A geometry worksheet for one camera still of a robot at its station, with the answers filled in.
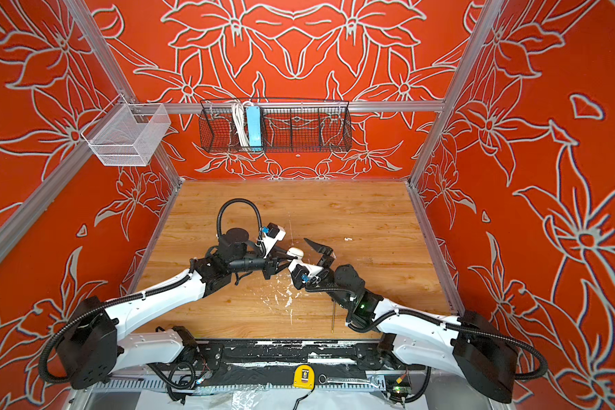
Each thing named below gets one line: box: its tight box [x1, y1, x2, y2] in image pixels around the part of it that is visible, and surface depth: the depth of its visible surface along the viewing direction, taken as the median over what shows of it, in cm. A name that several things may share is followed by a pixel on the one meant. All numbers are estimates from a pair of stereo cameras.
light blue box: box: [246, 105, 263, 147], surface depth 92 cm
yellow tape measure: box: [292, 363, 316, 390], surface depth 70 cm
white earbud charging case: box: [286, 246, 305, 263], surface depth 73 cm
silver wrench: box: [317, 374, 381, 388], surface depth 71 cm
